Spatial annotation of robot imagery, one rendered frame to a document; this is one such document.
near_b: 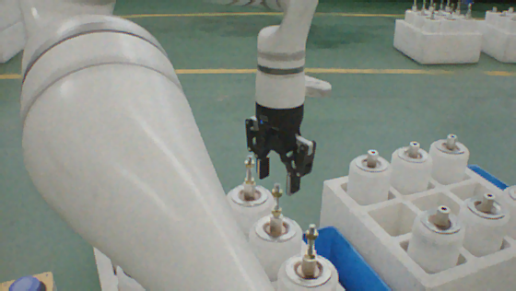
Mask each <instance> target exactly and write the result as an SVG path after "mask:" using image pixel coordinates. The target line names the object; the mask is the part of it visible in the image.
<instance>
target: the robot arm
mask: <svg viewBox="0 0 516 291"><path fill-rule="evenodd" d="M201 1H204V2H207V3H211V4H216V5H224V6H243V7H245V6H251V7H257V8H262V9H268V10H275V11H280V12H284V17H283V20H282V23H281V25H280V26H272V27H268V28H265V29H262V30H261V31H260V33H259V34H258V38H257V71H256V78H255V116H253V117H251V118H248V119H246V120H245V132H246V143H247V150H248V151H249V152H253V153H254V157H255V158H256V173H257V178H258V179H259V180H262V179H264V178H267V177H268V175H269V157H268V156H267V155H269V153H270V151H275V152H276V153H277V154H278V155H279V157H280V160H281V163H282V164H284V165H285V167H286V170H287V187H286V194H287V195H289V196H290V195H292V194H294V193H296V192H297V191H298V190H299V188H300V178H302V177H304V176H306V175H308V174H310V173H311V172H312V166H313V160H314V156H315V150H316V142H315V141H314V140H311V141H307V140H305V139H303V138H302V137H301V133H300V125H301V123H302V121H303V116H304V99H305V96H309V97H316V98H328V97H330V95H331V85H330V84H329V83H327V82H325V81H322V80H320V79H316V78H314V77H311V76H306V75H305V69H304V68H305V52H306V49H305V41H306V39H307V36H308V32H309V29H310V26H311V22H312V19H313V16H314V13H315V10H316V8H317V3H318V0H201ZM18 3H19V6H20V9H21V11H20V12H21V14H22V17H23V20H24V22H23V23H24V26H25V30H26V32H27V35H26V37H27V42H26V46H25V49H24V53H23V59H22V78H21V91H20V109H21V127H22V146H23V160H24V164H25V167H26V169H27V172H28V174H29V177H30V179H31V182H32V184H33V185H34V187H35V188H36V189H37V191H38V192H39V193H40V195H41V197H42V199H43V200H44V201H45V202H46V203H47V204H48V205H49V206H50V207H51V208H52V210H53V211H54V212H55V213H56V214H58V215H59V216H60V217H61V218H62V219H63V220H64V221H65V222H66V224H68V225H69V226H70V227H71V228H72V229H73V230H74V231H75V232H76V233H77V234H78V235H80V236H81V237H82V238H84V240H85V241H87V242H88V243H89V244H91V245H92V246H93V247H94V248H96V249H97V250H98V251H99V252H100V253H102V254H103V255H105V256H107V257H108V258H110V259H111V260H112V261H113V262H115V263H116V264H117V265H118V266H119V267H121V268H122V269H123V270H124V271H125V272H126V273H128V274H129V275H130V276H131V277H132V278H134V279H135V280H136V281H137V283H139V284H140V285H141V286H142V287H143V288H145V290H146V291H276V290H275V288H274V286H273V284H271V282H270V280H269V278H268V276H267V274H266V273H265V271H264V268H263V266H262V265H261V264H260V263H259V261H258V259H257V257H256V255H255V253H254V252H253V250H252V247H251V245H250V243H249V242H248V241H247V239H246V238H245V236H244V234H243V232H242V230H241V228H240V223H239V221H238V219H237V217H236V215H235V213H234V211H233V209H232V207H231V204H230V202H229V199H228V197H227V195H226V193H225V191H224V190H223V188H222V185H221V183H220V180H219V178H218V176H217V173H216V170H215V168H214V165H213V163H212V161H211V158H210V156H209V154H208V152H207V150H206V147H205V143H204V141H203V138H202V136H201V134H200V132H199V129H198V127H197V124H196V122H195V119H194V116H193V113H192V110H191V108H190V105H189V102H188V100H187V98H186V97H185V94H184V92H183V90H182V86H181V84H180V82H179V81H178V79H177V76H176V73H175V71H174V68H173V66H172V64H171V62H170V59H169V57H168V55H167V54H166V53H165V52H164V50H163V49H162V48H161V46H160V44H159V42H158V41H157V39H156V38H155V37H153V36H152V35H151V34H149V33H148V32H147V30H146V29H144V28H143V27H141V26H138V25H136V24H135V23H134V22H133V21H131V20H129V19H126V18H121V17H117V16H115V15H113V14H112V11H113V8H114V5H115V3H116V0H18ZM253 138H255V143H254V144H253V143H252V139H253ZM291 151H292V152H293V153H292V155H291V156H289V157H287V153H290V152H291ZM292 161H293V162H294V165H295V168H293V167H292V164H291V162H292Z"/></svg>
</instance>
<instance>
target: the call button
mask: <svg viewBox="0 0 516 291"><path fill-rule="evenodd" d="M40 289H41V284H40V280H39V279H38V278H37V277H34V276H22V277H20V278H19V279H17V280H16V281H15V282H13V283H12V284H11V285H10V287H9V289H8V291H40Z"/></svg>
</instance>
